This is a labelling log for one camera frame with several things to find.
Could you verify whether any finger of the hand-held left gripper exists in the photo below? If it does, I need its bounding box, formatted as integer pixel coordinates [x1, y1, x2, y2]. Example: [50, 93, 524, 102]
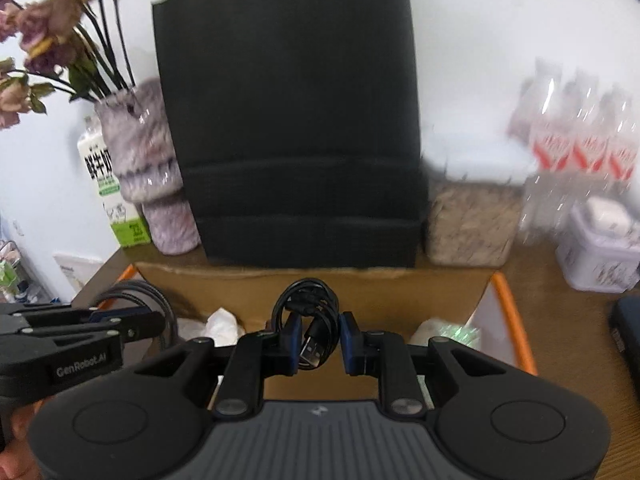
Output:
[0, 304, 101, 329]
[0, 311, 166, 361]

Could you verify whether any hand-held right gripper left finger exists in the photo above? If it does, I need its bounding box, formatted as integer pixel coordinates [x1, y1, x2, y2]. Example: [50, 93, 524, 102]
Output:
[132, 316, 303, 420]

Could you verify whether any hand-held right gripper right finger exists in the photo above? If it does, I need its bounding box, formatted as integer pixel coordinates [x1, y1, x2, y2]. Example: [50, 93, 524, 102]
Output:
[340, 312, 508, 420]

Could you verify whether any black USB cable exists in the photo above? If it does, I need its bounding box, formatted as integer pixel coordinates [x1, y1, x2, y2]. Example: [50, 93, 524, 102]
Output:
[270, 278, 342, 371]

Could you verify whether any long black cable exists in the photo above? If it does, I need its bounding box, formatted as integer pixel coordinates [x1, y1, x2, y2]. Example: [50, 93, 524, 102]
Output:
[92, 280, 178, 356]

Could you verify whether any white tissue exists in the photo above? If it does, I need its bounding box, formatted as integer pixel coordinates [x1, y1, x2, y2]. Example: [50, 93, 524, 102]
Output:
[177, 307, 248, 348]

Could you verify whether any red cardboard box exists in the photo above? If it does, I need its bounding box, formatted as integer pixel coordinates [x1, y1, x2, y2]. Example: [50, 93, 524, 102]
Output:
[120, 260, 538, 401]

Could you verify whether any clear grain container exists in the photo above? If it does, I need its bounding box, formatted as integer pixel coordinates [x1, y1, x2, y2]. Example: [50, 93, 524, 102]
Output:
[424, 177, 526, 267]

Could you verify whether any person's left hand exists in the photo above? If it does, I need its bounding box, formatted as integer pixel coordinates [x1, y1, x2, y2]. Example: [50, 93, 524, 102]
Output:
[0, 397, 46, 480]

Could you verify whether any white green milk carton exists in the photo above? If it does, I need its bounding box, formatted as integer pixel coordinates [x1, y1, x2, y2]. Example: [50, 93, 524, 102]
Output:
[76, 115, 152, 249]

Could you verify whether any purple mottled vase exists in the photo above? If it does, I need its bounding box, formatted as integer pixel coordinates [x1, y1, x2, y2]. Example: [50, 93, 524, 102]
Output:
[94, 78, 202, 256]

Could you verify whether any black paper bag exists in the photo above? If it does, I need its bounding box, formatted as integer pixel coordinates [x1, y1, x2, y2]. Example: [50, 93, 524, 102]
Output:
[151, 0, 430, 269]

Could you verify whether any white tin box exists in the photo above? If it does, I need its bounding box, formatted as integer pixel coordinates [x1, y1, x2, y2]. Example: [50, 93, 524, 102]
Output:
[555, 197, 640, 293]

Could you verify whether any black zip case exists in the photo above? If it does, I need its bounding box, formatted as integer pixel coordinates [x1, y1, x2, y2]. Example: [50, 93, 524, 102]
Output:
[609, 296, 640, 381]

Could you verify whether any dried pink rose bouquet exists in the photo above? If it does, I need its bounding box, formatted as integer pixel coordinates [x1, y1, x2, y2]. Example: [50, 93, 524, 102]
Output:
[0, 0, 138, 131]

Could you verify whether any wire storage rack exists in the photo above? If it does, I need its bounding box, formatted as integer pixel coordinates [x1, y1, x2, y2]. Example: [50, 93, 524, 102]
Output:
[0, 240, 32, 306]

